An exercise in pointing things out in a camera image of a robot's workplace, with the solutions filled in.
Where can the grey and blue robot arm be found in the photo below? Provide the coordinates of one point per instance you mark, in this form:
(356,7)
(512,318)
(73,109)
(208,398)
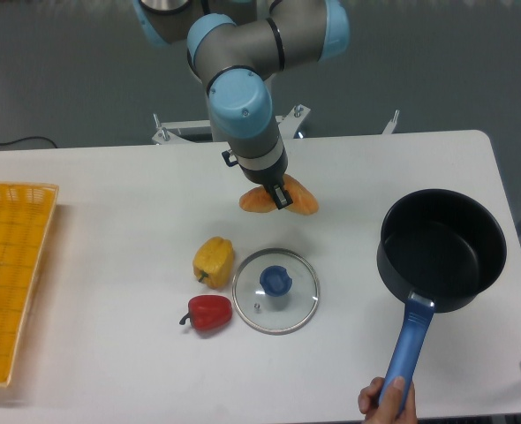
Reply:
(232,54)

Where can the yellow bell pepper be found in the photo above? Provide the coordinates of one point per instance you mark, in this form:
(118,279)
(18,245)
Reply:
(213,262)

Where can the person's hand holding pan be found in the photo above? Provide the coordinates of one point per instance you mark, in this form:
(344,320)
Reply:
(385,406)

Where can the yellow wicker basket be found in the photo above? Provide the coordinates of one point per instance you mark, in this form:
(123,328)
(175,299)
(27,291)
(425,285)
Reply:
(26,211)

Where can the black saucepan with blue handle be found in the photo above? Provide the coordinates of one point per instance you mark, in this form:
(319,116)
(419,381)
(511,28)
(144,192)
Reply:
(438,250)

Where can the orange croissant bread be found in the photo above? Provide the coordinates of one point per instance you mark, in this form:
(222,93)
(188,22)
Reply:
(257,200)

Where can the red bell pepper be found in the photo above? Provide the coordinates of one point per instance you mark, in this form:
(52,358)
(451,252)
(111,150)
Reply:
(207,312)

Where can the glass lid with blue knob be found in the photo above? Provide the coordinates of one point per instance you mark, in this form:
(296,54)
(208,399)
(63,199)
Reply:
(275,291)

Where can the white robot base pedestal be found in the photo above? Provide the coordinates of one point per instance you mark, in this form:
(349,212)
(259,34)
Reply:
(198,131)

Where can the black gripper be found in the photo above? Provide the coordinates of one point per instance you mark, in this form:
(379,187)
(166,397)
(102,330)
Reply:
(269,175)

